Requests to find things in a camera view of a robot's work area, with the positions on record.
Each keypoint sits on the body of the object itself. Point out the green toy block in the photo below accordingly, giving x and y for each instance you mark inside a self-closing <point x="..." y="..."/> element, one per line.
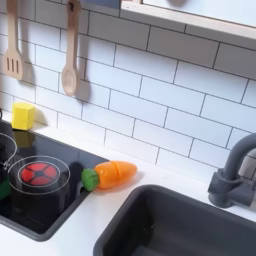
<point x="3" y="190"/>

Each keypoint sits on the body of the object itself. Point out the yellow toy block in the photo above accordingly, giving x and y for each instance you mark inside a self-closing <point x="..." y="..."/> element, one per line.
<point x="23" y="116"/>

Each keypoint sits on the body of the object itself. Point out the black toy stove top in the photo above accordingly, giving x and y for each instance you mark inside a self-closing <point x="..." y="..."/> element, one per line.
<point x="50" y="210"/>

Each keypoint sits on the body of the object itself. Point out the wooden slotted spatula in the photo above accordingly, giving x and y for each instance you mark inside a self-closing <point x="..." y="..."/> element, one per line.
<point x="12" y="65"/>

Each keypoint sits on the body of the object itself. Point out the wooden spoon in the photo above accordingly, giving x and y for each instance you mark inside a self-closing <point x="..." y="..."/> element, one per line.
<point x="70" y="78"/>

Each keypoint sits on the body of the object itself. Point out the orange toy carrot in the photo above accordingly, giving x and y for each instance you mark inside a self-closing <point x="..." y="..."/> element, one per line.
<point x="113" y="174"/>

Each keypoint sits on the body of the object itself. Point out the dark grey toy sink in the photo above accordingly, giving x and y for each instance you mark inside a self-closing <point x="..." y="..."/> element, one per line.
<point x="180" y="230"/>

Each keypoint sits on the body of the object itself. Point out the dark grey toy tap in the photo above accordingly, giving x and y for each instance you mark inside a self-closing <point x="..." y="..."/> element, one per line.
<point x="230" y="180"/>

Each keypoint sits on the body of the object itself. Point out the light wood kitchen frame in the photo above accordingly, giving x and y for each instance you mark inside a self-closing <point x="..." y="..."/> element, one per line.
<point x="186" y="20"/>

